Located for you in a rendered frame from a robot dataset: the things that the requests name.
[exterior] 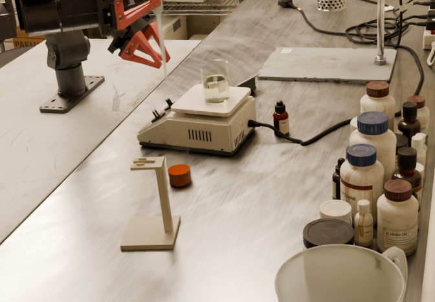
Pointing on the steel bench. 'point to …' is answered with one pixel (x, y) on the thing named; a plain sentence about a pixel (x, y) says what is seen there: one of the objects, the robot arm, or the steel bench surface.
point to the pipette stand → (147, 237)
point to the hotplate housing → (203, 130)
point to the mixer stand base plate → (327, 65)
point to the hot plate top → (191, 101)
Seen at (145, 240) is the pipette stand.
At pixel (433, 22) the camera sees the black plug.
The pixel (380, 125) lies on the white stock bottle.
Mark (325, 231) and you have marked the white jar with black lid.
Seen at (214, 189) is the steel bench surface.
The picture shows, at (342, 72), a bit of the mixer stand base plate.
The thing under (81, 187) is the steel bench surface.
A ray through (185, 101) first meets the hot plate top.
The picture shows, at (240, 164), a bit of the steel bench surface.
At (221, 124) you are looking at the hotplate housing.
